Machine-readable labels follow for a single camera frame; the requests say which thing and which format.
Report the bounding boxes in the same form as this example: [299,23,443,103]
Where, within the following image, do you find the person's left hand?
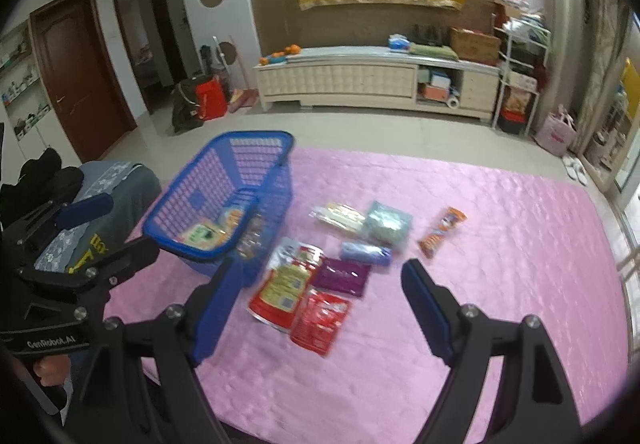
[34,355,72,386]

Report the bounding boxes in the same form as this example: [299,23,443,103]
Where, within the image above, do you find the pink quilted table cover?
[102,146,632,444]

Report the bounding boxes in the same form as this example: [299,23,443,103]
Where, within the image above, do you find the white wall shelf unit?
[0,20,51,140]

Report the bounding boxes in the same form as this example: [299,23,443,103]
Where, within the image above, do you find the large red yellow snack bag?
[247,238,326,332]

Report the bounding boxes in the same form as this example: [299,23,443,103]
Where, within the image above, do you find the blue plastic basket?
[142,130,295,287]

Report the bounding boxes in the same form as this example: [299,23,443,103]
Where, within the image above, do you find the pink broom and dustpan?
[229,36,259,114]

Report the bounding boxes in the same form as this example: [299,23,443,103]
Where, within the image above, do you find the dark brown wooden door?
[29,0,136,162]

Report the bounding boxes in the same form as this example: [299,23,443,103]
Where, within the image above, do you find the red bag on floor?
[195,77,228,121]

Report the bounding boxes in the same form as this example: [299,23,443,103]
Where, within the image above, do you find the orange cartoon snack bar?
[418,207,466,259]

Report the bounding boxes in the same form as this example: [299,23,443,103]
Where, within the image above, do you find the cracker pack clear wrap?
[309,202,366,235]

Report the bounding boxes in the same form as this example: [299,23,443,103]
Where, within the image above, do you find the oranges on blue plate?
[259,44,303,66]

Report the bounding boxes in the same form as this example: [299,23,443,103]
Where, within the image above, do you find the pink tote bag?
[534,105,576,157]

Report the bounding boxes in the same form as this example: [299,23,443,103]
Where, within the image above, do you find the blue silver snack roll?
[340,242,393,266]

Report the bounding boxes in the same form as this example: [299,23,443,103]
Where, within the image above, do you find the white metal shelf rack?
[491,0,551,136]

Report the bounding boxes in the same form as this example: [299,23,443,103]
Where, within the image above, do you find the dark bag on floor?
[171,77,204,135]

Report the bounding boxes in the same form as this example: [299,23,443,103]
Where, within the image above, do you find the green folded cloth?
[408,43,459,62]

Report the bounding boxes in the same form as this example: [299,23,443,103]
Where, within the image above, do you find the cardboard box on cabinet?
[449,27,501,66]

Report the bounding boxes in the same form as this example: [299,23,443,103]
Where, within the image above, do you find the teal clear snack bag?
[360,201,413,251]

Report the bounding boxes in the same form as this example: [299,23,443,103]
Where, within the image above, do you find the white slippers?
[562,155,588,186]

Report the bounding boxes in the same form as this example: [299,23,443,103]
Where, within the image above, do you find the orange yellow small packet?
[216,206,245,236]

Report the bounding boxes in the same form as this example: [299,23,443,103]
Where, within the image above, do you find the blue tissue pack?
[387,34,411,51]

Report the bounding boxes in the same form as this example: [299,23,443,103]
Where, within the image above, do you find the small red snack packet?
[290,289,352,357]

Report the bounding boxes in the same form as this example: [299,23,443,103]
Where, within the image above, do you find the green white snack pack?
[176,219,229,251]

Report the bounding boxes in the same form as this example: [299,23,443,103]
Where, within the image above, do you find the purple snack packet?
[311,258,371,298]

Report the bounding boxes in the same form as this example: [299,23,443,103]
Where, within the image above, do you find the cream tv cabinet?
[254,46,500,122]

